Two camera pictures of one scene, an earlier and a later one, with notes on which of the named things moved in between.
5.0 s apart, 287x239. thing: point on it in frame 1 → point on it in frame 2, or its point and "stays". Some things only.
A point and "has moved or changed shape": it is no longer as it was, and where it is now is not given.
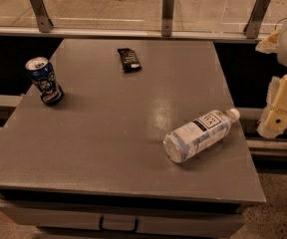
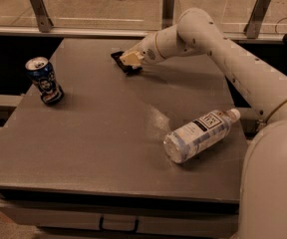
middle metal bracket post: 167,13 stays
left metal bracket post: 44,19 stays
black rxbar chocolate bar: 130,61 has moved or changed shape
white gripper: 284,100 → 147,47
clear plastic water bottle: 198,133 stays
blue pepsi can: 42,75 stays
